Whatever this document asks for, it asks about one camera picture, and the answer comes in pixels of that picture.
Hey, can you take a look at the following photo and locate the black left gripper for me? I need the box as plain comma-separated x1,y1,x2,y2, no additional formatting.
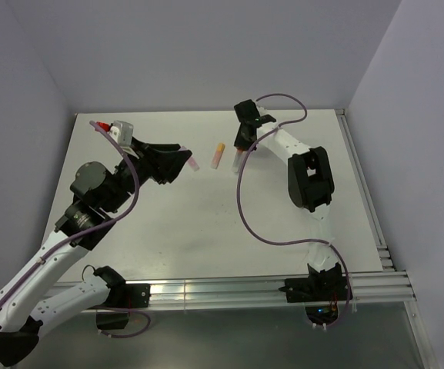
103,136,192,212

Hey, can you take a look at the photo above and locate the purple highlighter pen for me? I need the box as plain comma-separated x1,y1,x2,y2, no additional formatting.
187,155,200,171

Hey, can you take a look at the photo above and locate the orange highlighter pen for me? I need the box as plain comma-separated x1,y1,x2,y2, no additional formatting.
232,149,244,174

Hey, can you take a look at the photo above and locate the yellow highlighter pen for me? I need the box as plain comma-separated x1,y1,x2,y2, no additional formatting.
210,150,223,170

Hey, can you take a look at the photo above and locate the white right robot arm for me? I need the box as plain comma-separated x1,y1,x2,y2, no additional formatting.
234,93,344,300

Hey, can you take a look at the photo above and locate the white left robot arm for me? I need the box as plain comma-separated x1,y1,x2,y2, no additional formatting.
0,140,192,367

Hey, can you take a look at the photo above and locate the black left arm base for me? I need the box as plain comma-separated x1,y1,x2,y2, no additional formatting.
95,283,152,337

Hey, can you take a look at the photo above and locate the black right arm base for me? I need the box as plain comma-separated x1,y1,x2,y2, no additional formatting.
279,276,353,327

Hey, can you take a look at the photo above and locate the aluminium side rail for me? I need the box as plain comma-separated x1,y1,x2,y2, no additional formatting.
335,109,396,272

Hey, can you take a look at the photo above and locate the aluminium mounting rail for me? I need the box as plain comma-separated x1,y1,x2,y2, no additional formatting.
12,271,417,314

